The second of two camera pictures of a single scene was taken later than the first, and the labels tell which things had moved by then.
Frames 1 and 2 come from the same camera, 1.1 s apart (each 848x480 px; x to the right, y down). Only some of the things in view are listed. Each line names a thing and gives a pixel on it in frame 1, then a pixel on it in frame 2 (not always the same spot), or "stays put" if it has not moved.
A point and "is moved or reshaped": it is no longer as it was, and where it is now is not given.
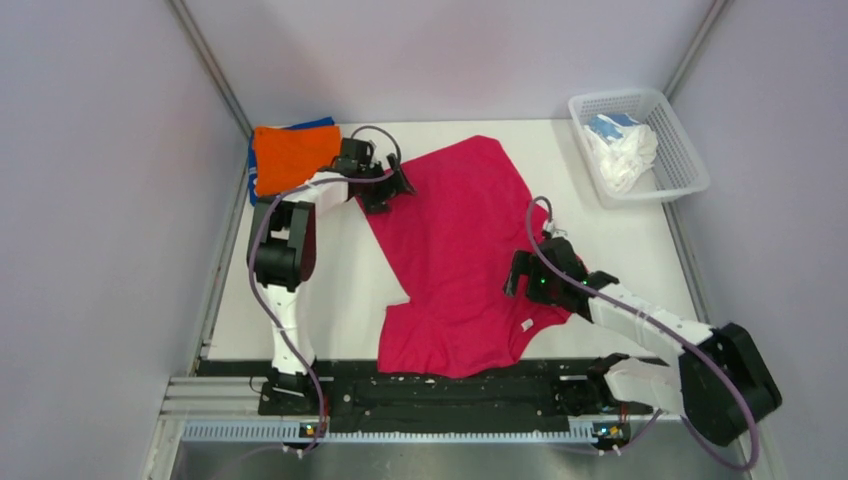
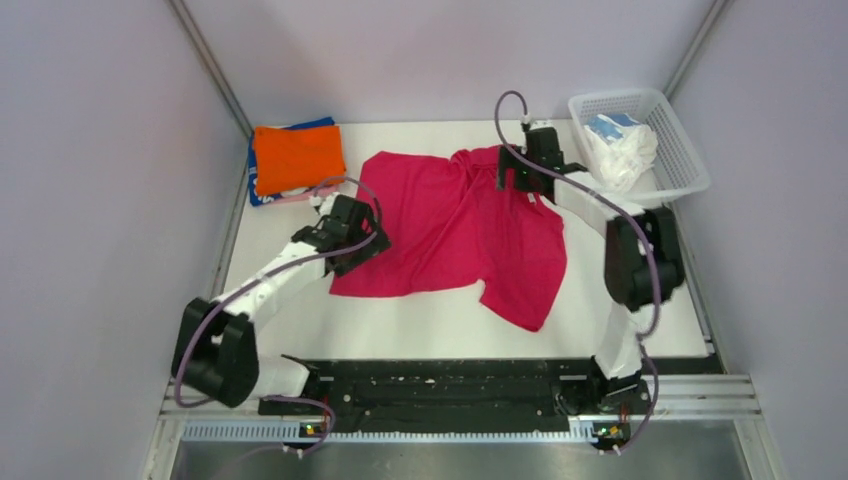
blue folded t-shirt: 322,122 stays put
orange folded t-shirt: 287,157 stays put
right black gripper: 527,262 to 510,160
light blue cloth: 607,123 stays put
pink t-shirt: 451,242 is moved or reshaped
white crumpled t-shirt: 624,159 stays put
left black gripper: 375,204 to 369,248
